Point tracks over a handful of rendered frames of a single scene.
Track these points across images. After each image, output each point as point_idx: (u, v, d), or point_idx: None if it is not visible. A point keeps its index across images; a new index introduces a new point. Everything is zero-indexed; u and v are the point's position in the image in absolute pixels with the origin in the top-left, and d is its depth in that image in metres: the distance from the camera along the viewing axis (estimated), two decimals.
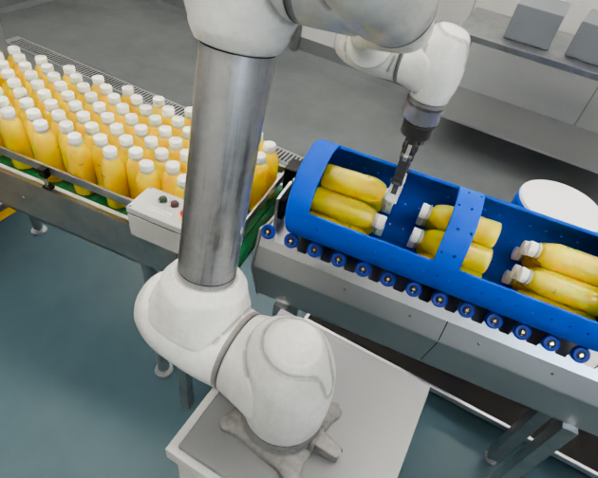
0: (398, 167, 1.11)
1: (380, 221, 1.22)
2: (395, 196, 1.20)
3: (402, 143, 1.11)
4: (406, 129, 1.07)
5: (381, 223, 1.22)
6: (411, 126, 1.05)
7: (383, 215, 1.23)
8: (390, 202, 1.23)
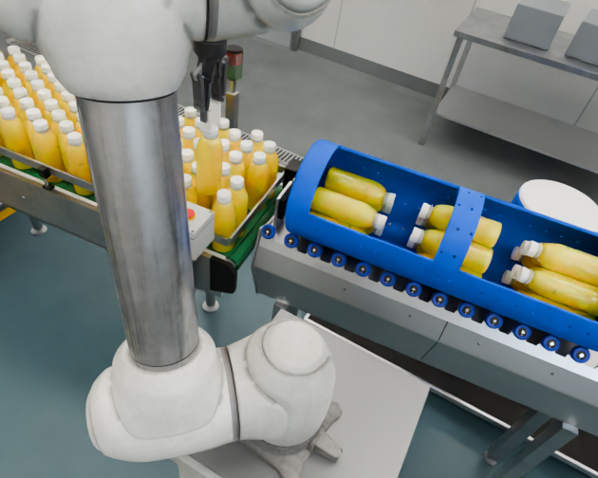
0: (193, 88, 1.04)
1: (380, 221, 1.22)
2: (207, 125, 1.14)
3: None
4: (194, 45, 1.00)
5: (381, 223, 1.22)
6: (196, 41, 0.99)
7: (383, 215, 1.23)
8: (210, 133, 1.16)
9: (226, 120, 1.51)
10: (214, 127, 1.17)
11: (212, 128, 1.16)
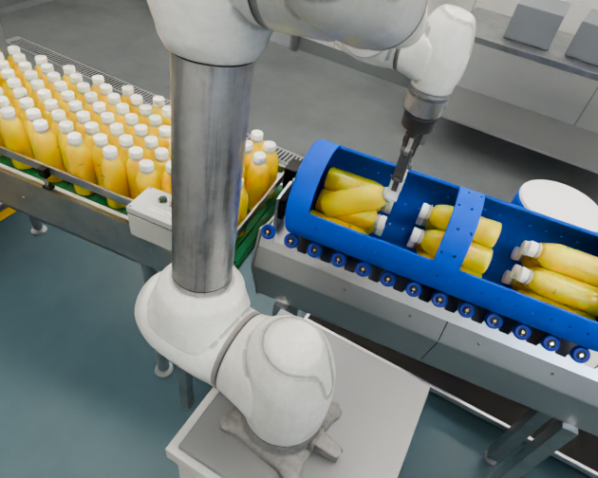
0: (399, 162, 1.04)
1: None
2: (395, 193, 1.13)
3: (403, 137, 1.04)
4: (407, 121, 1.00)
5: None
6: (412, 118, 0.99)
7: None
8: None
9: None
10: None
11: None
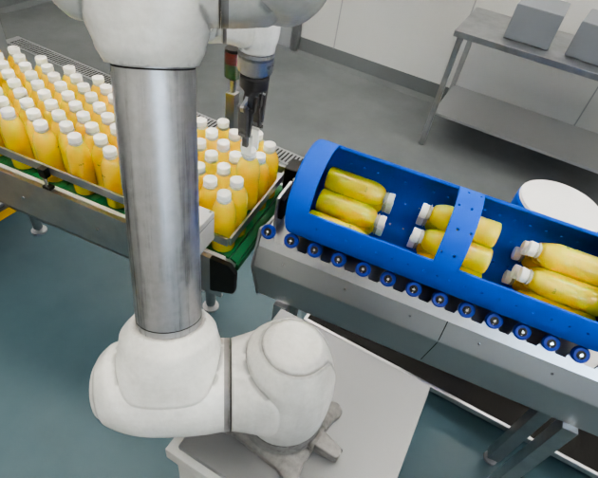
0: (238, 119, 1.18)
1: None
2: (248, 150, 1.27)
3: None
4: (241, 81, 1.14)
5: None
6: (244, 78, 1.13)
7: None
8: (210, 184, 1.27)
9: (226, 120, 1.51)
10: (214, 178, 1.28)
11: (212, 179, 1.28)
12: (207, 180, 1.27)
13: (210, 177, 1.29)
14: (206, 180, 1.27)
